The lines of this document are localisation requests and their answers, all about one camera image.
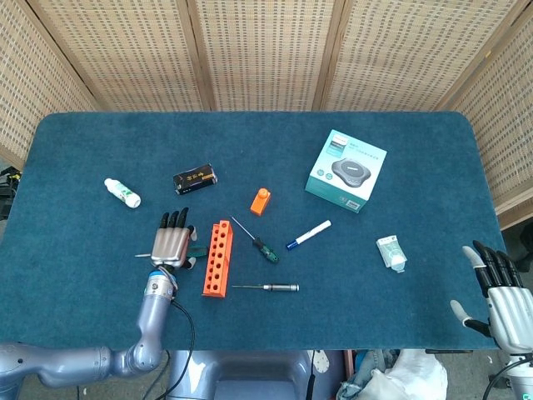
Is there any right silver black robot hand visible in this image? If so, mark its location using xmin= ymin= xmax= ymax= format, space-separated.
xmin=450 ymin=240 xmax=533 ymax=356

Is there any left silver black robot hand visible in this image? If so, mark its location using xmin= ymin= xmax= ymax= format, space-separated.
xmin=149 ymin=207 xmax=198 ymax=272

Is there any orange tool holder rack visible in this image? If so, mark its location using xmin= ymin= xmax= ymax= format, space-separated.
xmin=202 ymin=219 xmax=234 ymax=299

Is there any green black stubby screwdriver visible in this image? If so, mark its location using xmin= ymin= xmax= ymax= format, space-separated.
xmin=231 ymin=216 xmax=281 ymax=264

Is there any silver metal precision screwdriver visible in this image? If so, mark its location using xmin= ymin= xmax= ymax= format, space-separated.
xmin=232 ymin=283 xmax=301 ymax=293

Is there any white bottle green print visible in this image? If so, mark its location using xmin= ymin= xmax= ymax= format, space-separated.
xmin=103 ymin=177 xmax=142 ymax=209

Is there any black box gold print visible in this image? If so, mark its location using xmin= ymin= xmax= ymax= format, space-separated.
xmin=172 ymin=163 xmax=219 ymax=197

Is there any orange block with knob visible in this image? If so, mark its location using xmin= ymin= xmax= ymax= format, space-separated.
xmin=250 ymin=187 xmax=271 ymax=218

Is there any white plastic bag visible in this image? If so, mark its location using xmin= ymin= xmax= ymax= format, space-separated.
xmin=336 ymin=348 xmax=449 ymax=400

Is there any green white tissue pack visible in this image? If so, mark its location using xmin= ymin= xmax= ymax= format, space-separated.
xmin=376 ymin=234 xmax=407 ymax=273

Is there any blue felt table cover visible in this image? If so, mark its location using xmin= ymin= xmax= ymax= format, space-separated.
xmin=0 ymin=110 xmax=511 ymax=353

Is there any white marker blue cap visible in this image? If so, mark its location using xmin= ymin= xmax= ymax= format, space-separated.
xmin=286 ymin=219 xmax=333 ymax=252

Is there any grey robot torso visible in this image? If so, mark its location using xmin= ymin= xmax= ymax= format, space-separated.
xmin=165 ymin=349 xmax=320 ymax=400

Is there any teal speakerphone box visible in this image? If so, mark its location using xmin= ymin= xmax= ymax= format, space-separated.
xmin=304 ymin=128 xmax=388 ymax=214

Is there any woven wooden folding screen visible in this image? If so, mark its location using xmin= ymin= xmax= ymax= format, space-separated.
xmin=0 ymin=0 xmax=533 ymax=231

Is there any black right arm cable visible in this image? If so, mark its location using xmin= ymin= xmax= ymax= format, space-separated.
xmin=481 ymin=357 xmax=522 ymax=400

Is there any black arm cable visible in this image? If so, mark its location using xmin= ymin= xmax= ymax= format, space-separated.
xmin=481 ymin=357 xmax=522 ymax=400
xmin=143 ymin=266 xmax=197 ymax=400

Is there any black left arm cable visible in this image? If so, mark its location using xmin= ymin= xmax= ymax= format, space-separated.
xmin=143 ymin=266 xmax=197 ymax=400

